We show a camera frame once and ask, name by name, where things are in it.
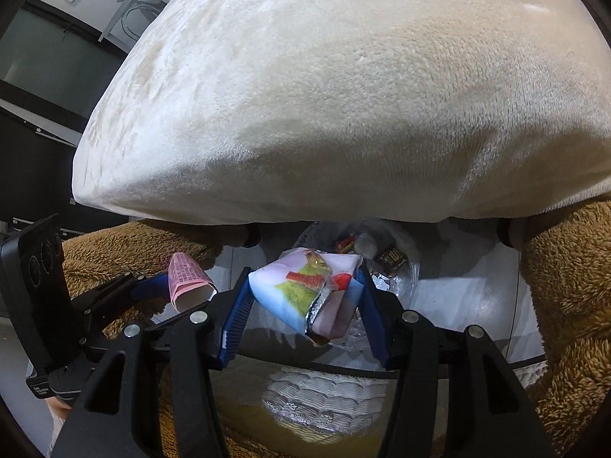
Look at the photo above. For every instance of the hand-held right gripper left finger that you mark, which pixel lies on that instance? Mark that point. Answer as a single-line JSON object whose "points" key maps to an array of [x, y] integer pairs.
{"points": [[236, 324]]}

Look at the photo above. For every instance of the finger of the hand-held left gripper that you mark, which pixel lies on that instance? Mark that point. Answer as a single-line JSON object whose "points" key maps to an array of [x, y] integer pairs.
{"points": [[143, 319], [148, 287]]}

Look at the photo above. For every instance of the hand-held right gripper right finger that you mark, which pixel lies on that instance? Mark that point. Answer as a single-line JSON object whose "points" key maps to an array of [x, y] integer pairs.
{"points": [[374, 319]]}

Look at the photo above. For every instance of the pink snack box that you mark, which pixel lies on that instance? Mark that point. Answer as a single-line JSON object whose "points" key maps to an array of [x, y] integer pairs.
{"points": [[188, 281]]}

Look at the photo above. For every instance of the clear plastic bag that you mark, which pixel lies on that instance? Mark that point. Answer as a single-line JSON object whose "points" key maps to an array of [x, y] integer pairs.
{"points": [[408, 279]]}

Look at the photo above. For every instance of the dark brown chocolate wrapper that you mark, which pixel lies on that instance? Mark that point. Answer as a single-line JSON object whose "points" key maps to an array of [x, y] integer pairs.
{"points": [[391, 260]]}

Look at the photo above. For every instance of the light blue foil snack packet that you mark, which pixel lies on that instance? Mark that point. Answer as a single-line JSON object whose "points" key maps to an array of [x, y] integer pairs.
{"points": [[296, 291]]}

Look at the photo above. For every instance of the white quilted lace cloth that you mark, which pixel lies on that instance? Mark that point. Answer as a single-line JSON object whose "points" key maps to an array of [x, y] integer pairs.
{"points": [[324, 396]]}

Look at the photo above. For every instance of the beige plush blanket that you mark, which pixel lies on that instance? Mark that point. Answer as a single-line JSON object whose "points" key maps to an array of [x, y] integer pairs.
{"points": [[334, 105]]}

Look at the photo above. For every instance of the frosted glass door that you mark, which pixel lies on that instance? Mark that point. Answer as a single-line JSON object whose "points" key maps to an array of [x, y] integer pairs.
{"points": [[43, 57]]}

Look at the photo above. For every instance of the clear chair with metal frame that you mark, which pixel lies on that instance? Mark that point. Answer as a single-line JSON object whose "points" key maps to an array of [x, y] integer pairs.
{"points": [[136, 16]]}

